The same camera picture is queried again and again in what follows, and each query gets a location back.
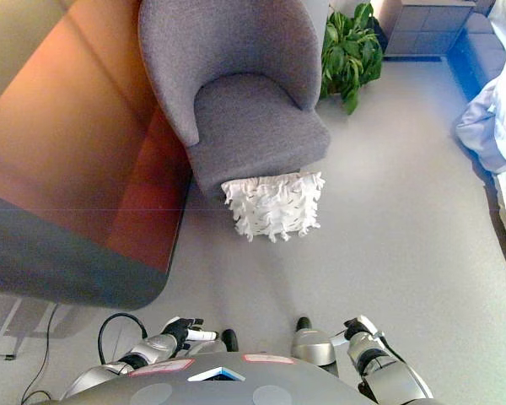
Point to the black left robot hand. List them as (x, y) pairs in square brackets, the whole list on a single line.
[(178, 331)]

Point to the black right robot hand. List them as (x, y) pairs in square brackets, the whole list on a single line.
[(360, 327)]

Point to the white ruffled pillow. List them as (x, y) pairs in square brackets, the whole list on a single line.
[(274, 202)]

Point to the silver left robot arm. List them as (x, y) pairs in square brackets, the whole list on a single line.
[(147, 348)]

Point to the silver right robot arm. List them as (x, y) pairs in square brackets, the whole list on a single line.
[(388, 371)]

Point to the silver right robot leg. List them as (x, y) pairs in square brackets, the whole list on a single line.
[(312, 348)]

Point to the black right robot foot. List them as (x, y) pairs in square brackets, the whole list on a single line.
[(303, 323)]

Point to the gray robot torso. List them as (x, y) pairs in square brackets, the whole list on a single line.
[(219, 386)]

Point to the brown wooden table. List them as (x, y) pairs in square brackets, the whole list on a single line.
[(67, 169)]

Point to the gray fabric armchair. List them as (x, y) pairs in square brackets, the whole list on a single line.
[(257, 118)]

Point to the white duvet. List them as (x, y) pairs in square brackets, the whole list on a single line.
[(497, 126)]

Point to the green potted plant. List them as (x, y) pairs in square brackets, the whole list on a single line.
[(350, 55)]

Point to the gray drawer cabinet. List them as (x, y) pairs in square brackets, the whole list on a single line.
[(426, 29)]

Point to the metal table leg frame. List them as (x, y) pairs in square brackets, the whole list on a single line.
[(12, 325)]

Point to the blue gray bed frame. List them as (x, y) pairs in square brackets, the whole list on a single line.
[(476, 55)]

